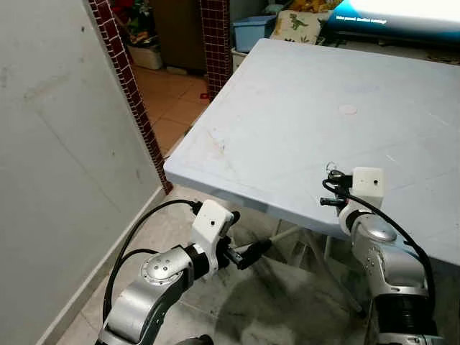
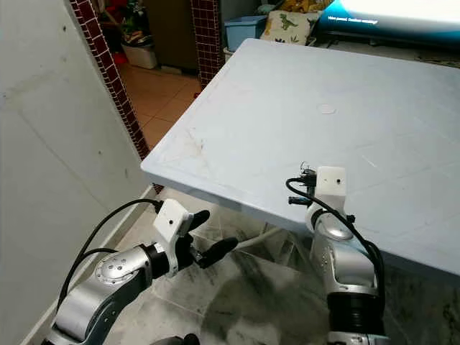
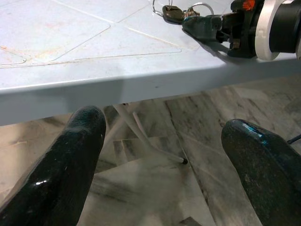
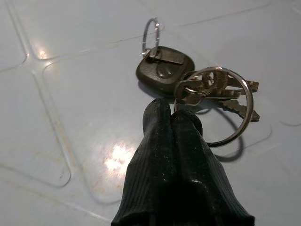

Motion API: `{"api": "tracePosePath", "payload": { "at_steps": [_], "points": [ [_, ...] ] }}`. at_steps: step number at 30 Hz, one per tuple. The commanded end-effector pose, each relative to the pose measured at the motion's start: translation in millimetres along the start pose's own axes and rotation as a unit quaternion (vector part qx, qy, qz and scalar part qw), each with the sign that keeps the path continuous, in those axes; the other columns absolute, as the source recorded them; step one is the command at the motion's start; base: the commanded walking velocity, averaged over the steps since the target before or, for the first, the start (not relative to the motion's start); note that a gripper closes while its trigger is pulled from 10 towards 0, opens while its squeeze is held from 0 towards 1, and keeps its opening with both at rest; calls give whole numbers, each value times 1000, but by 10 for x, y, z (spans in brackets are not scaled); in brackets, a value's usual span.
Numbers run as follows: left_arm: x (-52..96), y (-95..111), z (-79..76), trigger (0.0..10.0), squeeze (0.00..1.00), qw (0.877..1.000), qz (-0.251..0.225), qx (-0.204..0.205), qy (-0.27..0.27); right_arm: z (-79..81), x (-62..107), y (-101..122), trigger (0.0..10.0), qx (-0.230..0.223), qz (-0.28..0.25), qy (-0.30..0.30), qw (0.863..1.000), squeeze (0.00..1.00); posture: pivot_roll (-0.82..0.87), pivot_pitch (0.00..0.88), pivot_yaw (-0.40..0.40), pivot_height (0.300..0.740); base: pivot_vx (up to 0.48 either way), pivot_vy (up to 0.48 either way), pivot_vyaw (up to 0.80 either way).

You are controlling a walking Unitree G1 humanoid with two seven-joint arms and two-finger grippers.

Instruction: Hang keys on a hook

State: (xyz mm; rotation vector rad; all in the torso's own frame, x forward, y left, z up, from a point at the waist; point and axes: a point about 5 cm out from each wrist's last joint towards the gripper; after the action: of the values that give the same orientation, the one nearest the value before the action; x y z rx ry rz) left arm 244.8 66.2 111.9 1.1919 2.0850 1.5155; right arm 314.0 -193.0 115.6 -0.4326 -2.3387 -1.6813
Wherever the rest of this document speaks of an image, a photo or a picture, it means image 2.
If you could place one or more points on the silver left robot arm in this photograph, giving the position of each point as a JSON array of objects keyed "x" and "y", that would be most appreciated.
[{"x": 100, "y": 295}]

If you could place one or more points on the lit television screen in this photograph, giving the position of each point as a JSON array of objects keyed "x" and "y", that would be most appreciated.
[{"x": 388, "y": 25}]

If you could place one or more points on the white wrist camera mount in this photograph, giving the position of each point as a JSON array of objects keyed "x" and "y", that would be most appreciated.
[
  {"x": 172, "y": 223},
  {"x": 330, "y": 181}
]

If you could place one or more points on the light blue plastic table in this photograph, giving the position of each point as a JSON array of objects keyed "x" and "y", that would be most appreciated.
[{"x": 295, "y": 136}]

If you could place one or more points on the red mosaic tile wall edge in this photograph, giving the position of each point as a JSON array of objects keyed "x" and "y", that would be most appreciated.
[{"x": 111, "y": 83}]

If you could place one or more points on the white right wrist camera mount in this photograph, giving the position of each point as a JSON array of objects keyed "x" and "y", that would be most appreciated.
[{"x": 330, "y": 181}]

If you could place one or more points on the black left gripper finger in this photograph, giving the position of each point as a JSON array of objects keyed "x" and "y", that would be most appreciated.
[
  {"x": 198, "y": 218},
  {"x": 219, "y": 251}
]

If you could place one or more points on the red mosaic tile pillar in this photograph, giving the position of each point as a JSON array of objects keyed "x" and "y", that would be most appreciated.
[{"x": 205, "y": 39}]

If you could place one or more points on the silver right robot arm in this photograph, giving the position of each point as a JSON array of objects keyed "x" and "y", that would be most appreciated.
[{"x": 341, "y": 266}]

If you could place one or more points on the blue plastic storage bin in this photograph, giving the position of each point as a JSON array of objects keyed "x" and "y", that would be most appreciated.
[{"x": 243, "y": 32}]

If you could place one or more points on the brown wooden door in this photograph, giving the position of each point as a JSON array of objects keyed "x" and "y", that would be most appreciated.
[{"x": 172, "y": 32}]

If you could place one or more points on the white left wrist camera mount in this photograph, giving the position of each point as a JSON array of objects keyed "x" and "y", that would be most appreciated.
[{"x": 172, "y": 223}]

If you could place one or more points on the white dinosaur print cushion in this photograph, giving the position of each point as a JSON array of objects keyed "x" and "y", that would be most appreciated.
[{"x": 291, "y": 25}]

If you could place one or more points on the green potted plant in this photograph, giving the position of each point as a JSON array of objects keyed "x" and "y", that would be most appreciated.
[{"x": 138, "y": 56}]

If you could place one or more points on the black robot leg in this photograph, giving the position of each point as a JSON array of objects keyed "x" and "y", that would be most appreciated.
[{"x": 176, "y": 341}]

